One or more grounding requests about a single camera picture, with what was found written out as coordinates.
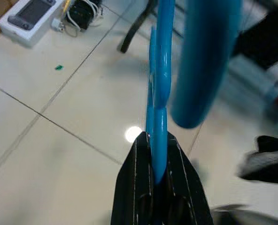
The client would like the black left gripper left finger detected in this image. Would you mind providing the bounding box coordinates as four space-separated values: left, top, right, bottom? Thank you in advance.
110 131 154 225

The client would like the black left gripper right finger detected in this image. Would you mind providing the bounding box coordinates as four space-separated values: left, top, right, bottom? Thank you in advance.
162 132 215 225

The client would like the blue plastic hanger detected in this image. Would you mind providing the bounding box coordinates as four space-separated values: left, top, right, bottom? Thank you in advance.
145 0 244 186

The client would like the light blue cloth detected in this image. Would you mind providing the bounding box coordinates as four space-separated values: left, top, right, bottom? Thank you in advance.
228 56 278 132

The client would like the black metal clothes rack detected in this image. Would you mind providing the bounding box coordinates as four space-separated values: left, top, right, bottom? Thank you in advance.
117 0 184 54

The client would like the black garment white band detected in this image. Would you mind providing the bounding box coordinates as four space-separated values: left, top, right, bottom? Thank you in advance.
235 9 278 71

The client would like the white plug adapter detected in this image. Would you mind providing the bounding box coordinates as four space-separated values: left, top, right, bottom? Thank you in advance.
51 18 66 33

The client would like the black charger device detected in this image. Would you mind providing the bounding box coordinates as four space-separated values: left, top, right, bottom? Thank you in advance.
68 0 95 30

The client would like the white console box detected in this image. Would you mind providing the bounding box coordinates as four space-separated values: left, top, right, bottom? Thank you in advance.
0 0 61 49

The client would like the white charger cable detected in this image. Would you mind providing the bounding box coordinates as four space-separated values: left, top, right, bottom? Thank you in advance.
65 0 105 38

